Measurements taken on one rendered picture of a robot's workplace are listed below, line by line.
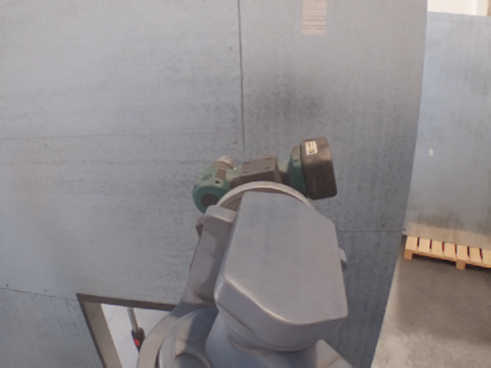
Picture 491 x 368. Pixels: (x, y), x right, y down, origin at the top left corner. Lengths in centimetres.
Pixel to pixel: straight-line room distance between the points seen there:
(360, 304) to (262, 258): 87
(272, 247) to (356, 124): 61
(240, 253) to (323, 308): 7
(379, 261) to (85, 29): 94
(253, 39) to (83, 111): 45
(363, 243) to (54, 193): 85
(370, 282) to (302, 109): 52
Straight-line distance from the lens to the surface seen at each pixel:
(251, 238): 31
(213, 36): 85
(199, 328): 37
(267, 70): 85
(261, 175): 50
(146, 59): 90
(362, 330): 123
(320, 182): 60
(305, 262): 31
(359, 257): 104
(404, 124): 91
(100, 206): 108
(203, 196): 62
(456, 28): 471
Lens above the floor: 291
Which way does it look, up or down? 25 degrees down
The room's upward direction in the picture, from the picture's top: 2 degrees counter-clockwise
